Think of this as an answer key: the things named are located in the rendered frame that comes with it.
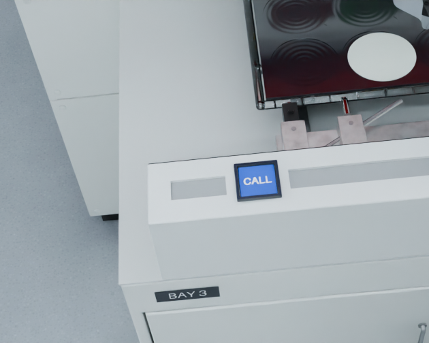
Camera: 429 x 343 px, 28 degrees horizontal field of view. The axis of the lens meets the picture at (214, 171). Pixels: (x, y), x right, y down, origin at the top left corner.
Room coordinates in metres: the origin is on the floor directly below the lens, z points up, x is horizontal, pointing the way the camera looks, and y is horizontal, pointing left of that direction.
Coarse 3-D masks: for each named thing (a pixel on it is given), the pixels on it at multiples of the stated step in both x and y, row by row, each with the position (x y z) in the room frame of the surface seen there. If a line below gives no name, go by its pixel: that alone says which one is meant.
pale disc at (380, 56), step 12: (372, 36) 0.91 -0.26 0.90; (384, 36) 0.91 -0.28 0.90; (396, 36) 0.91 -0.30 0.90; (360, 48) 0.89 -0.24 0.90; (372, 48) 0.89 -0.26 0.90; (384, 48) 0.88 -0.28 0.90; (396, 48) 0.88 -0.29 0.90; (408, 48) 0.88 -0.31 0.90; (348, 60) 0.87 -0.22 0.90; (360, 60) 0.87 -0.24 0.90; (372, 60) 0.86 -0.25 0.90; (384, 60) 0.86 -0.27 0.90; (396, 60) 0.86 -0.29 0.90; (408, 60) 0.85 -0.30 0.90; (360, 72) 0.84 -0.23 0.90; (372, 72) 0.84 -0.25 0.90; (384, 72) 0.84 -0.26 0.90; (396, 72) 0.83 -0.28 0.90; (408, 72) 0.83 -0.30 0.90
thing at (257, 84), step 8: (248, 0) 1.03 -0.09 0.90; (248, 8) 1.01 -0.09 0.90; (248, 24) 0.97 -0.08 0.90; (248, 32) 0.96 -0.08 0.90; (248, 40) 0.94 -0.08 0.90; (256, 40) 0.94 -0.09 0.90; (256, 48) 0.92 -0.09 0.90; (256, 56) 0.90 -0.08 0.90; (256, 72) 0.87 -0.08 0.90; (256, 80) 0.85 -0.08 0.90; (256, 88) 0.84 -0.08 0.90; (256, 96) 0.82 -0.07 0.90
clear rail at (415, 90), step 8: (392, 88) 0.80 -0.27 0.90; (400, 88) 0.80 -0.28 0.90; (408, 88) 0.80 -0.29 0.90; (416, 88) 0.80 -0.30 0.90; (424, 88) 0.80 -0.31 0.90; (320, 96) 0.81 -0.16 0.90; (328, 96) 0.80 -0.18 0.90; (336, 96) 0.80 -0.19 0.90; (344, 96) 0.80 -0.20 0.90; (352, 96) 0.80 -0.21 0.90; (360, 96) 0.80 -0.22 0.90; (368, 96) 0.80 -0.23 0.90; (376, 96) 0.80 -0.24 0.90; (384, 96) 0.79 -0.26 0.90; (392, 96) 0.79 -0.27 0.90; (400, 96) 0.79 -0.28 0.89; (256, 104) 0.81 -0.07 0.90; (264, 104) 0.80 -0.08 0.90; (272, 104) 0.80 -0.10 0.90; (280, 104) 0.80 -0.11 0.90; (304, 104) 0.80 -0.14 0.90; (312, 104) 0.80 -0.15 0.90; (320, 104) 0.80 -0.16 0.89
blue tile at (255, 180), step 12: (240, 168) 0.65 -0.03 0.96; (252, 168) 0.65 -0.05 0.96; (264, 168) 0.64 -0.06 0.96; (240, 180) 0.63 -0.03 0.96; (252, 180) 0.63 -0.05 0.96; (264, 180) 0.63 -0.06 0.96; (240, 192) 0.61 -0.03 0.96; (252, 192) 0.61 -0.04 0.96; (264, 192) 0.61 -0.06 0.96; (276, 192) 0.61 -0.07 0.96
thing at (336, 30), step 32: (256, 0) 1.03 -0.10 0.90; (288, 0) 1.02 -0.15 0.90; (320, 0) 1.01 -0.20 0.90; (352, 0) 1.00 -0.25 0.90; (384, 0) 0.99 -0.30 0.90; (288, 32) 0.95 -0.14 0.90; (320, 32) 0.94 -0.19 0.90; (352, 32) 0.93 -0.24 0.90; (384, 32) 0.92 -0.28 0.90; (416, 32) 0.91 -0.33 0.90; (288, 64) 0.88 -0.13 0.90; (320, 64) 0.87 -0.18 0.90; (416, 64) 0.85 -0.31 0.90; (288, 96) 0.82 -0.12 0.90
